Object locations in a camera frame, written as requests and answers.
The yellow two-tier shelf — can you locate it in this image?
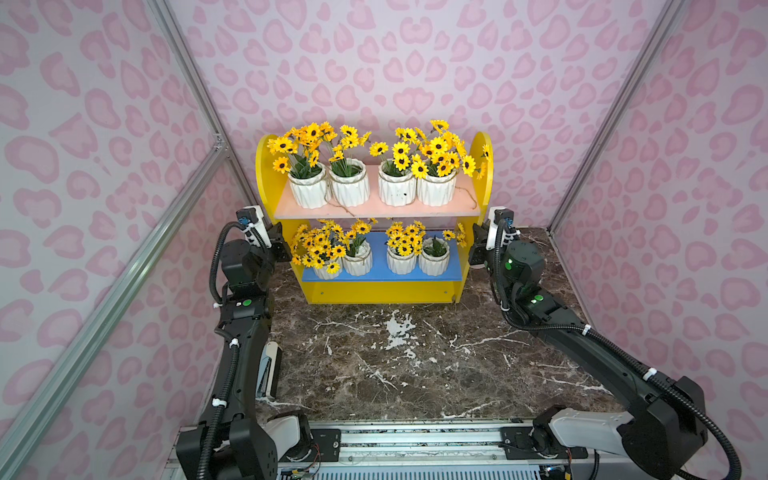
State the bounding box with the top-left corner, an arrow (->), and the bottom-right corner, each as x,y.
255,135 -> 494,304

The sunflower pot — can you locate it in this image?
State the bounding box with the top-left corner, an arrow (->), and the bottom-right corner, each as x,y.
411,120 -> 478,207
327,125 -> 371,207
342,220 -> 373,277
267,122 -> 336,209
289,220 -> 347,280
386,220 -> 426,275
369,128 -> 419,207
418,223 -> 468,277

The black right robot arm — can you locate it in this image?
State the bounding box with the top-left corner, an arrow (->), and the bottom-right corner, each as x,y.
469,212 -> 742,479

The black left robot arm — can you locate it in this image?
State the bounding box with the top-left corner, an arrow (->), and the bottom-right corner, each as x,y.
176,217 -> 287,479

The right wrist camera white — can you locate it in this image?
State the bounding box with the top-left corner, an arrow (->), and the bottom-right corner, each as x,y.
486,207 -> 520,250

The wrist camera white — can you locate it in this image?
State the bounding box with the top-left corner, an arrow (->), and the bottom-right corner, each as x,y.
486,207 -> 520,250
236,205 -> 272,249

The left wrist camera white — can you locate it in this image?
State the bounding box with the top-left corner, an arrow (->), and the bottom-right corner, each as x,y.
236,205 -> 272,249

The back left aluminium post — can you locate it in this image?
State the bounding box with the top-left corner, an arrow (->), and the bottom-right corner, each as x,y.
146,1 -> 260,205

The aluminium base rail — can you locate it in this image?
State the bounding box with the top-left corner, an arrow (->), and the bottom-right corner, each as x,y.
160,418 -> 691,480

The right aluminium frame profile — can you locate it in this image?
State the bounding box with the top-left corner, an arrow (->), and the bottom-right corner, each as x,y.
547,0 -> 689,237

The aluminium frame profile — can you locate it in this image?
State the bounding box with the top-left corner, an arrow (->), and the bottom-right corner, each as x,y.
547,0 -> 689,237
1,145 -> 229,479

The left aluminium frame profile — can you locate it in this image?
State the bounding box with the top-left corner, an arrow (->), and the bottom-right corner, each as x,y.
1,145 -> 229,479

